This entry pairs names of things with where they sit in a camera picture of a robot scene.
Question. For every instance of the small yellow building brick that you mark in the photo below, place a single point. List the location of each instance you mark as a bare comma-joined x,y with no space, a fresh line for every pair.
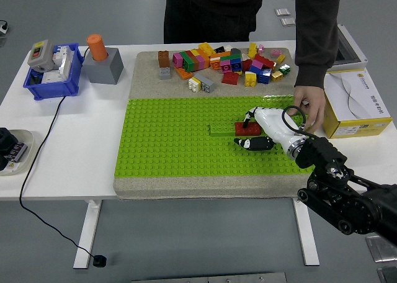
280,59

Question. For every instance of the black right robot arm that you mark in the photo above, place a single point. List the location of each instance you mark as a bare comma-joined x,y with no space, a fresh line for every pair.
341,190

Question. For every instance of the black building brick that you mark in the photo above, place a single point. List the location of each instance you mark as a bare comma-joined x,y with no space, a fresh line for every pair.
219,50

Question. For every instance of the dark labelled module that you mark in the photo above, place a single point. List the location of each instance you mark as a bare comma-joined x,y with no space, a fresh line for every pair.
18,151

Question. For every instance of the small grey building brick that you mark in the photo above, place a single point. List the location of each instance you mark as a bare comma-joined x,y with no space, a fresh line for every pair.
165,74

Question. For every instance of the long metal floor plate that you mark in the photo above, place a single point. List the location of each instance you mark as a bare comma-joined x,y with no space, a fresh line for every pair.
211,278

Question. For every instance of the white electrical enclosure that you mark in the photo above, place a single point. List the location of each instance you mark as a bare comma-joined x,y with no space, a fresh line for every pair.
350,47

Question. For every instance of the long grey building brick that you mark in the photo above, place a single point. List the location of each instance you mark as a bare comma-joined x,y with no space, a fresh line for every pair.
206,82

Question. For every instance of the person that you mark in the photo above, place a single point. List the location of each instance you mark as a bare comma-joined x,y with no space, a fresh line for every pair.
211,13

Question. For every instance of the grey push-button switch box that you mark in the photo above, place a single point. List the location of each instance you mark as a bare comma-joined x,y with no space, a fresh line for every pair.
40,55

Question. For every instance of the white floor socket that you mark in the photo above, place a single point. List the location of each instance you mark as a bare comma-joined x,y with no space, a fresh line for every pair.
3,27

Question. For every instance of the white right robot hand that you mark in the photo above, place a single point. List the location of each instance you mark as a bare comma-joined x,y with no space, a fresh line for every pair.
273,124

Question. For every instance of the long red building brick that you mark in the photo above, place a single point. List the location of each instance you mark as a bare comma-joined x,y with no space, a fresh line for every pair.
265,61

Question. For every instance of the grey square block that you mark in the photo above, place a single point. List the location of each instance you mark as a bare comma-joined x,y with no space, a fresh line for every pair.
104,67

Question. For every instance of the blue plastic bin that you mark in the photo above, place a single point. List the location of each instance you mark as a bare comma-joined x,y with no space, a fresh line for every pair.
56,89

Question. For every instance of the black plug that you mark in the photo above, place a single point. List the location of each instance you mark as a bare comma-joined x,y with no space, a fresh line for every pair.
99,261

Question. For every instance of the large metal floor plate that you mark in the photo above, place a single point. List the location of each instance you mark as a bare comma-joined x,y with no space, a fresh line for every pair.
381,249

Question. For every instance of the orange cylinder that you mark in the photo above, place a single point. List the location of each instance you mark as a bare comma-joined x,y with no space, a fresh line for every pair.
96,47

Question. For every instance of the shiny grey building brick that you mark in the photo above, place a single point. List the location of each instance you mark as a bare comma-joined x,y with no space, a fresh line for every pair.
235,51

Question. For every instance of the yellow white building brick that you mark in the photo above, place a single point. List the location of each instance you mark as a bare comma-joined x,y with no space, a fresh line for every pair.
250,79

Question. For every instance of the grey-brown mat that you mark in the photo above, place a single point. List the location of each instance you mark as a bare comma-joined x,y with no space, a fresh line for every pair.
155,87

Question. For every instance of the brown building brick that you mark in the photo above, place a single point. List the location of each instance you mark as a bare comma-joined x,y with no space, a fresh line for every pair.
163,59

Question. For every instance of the flat orange building brick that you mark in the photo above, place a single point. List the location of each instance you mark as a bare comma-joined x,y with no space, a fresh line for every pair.
183,73

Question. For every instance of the gold building brick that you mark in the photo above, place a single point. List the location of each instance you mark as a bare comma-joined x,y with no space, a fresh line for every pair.
276,76

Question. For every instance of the small pink building brick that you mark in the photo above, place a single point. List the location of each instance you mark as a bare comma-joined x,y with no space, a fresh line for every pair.
262,48

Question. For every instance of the white table leg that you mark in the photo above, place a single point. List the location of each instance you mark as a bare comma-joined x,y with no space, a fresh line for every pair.
305,233
88,230

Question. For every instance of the person's forearm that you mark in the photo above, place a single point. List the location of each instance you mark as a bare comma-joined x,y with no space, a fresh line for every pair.
316,38

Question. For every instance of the white tray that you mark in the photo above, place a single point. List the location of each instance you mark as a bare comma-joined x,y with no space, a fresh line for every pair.
26,140

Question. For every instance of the white circuit breaker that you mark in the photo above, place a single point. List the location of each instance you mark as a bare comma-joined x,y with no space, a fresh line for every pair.
60,64

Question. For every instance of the silver floor plate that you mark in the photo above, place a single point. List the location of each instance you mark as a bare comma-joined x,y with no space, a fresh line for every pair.
288,21
283,12

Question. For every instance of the red sloped building brick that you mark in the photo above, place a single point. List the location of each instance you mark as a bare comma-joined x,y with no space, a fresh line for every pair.
230,79

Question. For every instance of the person's hand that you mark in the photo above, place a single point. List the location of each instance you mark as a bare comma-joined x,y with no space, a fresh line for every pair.
311,103

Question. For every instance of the green white building brick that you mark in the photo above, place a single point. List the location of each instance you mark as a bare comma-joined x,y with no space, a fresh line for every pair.
284,69

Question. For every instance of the black device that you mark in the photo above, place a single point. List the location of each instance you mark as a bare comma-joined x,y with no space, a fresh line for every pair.
4,143

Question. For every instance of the dark green building brick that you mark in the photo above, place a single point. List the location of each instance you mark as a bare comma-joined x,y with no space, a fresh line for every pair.
187,62

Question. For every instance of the yellow white cardboard box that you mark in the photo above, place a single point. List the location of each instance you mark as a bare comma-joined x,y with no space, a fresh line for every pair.
347,93

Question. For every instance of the magenta blue building brick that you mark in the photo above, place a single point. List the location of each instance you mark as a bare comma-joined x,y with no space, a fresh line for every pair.
256,66

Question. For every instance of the red yellow pink brick stack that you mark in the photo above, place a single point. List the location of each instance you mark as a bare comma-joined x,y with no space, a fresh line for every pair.
200,59

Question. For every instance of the green studded baseplate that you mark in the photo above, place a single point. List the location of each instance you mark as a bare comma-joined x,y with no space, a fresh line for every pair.
173,149

